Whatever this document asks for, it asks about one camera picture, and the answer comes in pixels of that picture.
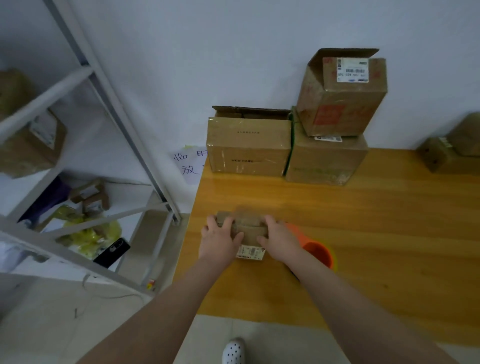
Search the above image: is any white plastic bag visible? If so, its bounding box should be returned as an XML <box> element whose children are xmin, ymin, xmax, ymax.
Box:
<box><xmin>0</xmin><ymin>240</ymin><xmax>31</xmax><ymax>273</ymax></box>

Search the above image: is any small open-flap cardboard box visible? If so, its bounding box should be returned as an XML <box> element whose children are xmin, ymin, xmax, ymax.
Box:
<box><xmin>447</xmin><ymin>112</ymin><xmax>480</xmax><ymax>157</ymax></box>

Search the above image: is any person's left hand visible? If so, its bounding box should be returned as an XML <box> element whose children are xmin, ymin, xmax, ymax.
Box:
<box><xmin>198</xmin><ymin>215</ymin><xmax>246</xmax><ymax>270</ymax></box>

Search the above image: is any small open carton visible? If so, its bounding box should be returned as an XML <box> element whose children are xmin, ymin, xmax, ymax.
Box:
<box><xmin>69</xmin><ymin>180</ymin><xmax>112</xmax><ymax>213</ymax></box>

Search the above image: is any yellow plastic bag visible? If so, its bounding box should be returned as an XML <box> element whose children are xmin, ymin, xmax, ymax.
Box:
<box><xmin>60</xmin><ymin>217</ymin><xmax>123</xmax><ymax>252</ymax></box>

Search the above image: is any small box with white label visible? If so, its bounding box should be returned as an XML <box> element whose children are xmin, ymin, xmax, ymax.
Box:
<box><xmin>216</xmin><ymin>210</ymin><xmax>271</xmax><ymax>262</ymax></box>

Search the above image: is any thin white cable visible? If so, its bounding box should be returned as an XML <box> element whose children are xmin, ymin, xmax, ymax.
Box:
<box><xmin>82</xmin><ymin>273</ymin><xmax>147</xmax><ymax>300</ymax></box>

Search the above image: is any wooden table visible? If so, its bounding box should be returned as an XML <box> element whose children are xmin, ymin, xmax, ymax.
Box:
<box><xmin>174</xmin><ymin>147</ymin><xmax>480</xmax><ymax>346</ymax></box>

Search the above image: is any stack of cardboard boxes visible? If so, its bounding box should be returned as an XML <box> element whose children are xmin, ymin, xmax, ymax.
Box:
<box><xmin>206</xmin><ymin>48</ymin><xmax>389</xmax><ymax>186</ymax></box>

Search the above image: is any black mobile phone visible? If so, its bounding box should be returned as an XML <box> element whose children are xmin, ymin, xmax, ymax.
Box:
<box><xmin>93</xmin><ymin>237</ymin><xmax>132</xmax><ymax>269</ymax></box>

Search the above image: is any grey metal shelf rack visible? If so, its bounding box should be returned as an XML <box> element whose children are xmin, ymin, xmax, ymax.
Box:
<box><xmin>0</xmin><ymin>0</ymin><xmax>183</xmax><ymax>297</ymax></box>

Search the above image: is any white perforated clog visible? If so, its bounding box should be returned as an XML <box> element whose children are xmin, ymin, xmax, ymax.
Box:
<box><xmin>222</xmin><ymin>337</ymin><xmax>247</xmax><ymax>364</ymax></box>

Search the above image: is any box barcode label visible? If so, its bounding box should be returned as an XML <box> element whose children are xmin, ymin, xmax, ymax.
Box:
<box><xmin>417</xmin><ymin>136</ymin><xmax>480</xmax><ymax>174</ymax></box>

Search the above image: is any white paper wall sign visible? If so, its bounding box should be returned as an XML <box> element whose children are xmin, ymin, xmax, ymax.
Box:
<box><xmin>171</xmin><ymin>144</ymin><xmax>207</xmax><ymax>185</ymax></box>

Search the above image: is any blue orange tape dispenser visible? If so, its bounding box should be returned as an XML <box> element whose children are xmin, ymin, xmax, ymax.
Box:
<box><xmin>285</xmin><ymin>221</ymin><xmax>337</xmax><ymax>282</ymax></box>

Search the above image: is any large worn shelf carton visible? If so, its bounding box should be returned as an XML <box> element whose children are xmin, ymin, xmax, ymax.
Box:
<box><xmin>0</xmin><ymin>69</ymin><xmax>67</xmax><ymax>179</ymax></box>

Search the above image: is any dark blue bag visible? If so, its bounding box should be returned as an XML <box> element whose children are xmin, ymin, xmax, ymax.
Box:
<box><xmin>18</xmin><ymin>176</ymin><xmax>72</xmax><ymax>226</ymax></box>

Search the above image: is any person's right hand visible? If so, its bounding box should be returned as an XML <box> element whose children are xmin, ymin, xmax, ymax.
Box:
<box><xmin>257</xmin><ymin>215</ymin><xmax>305</xmax><ymax>264</ymax></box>

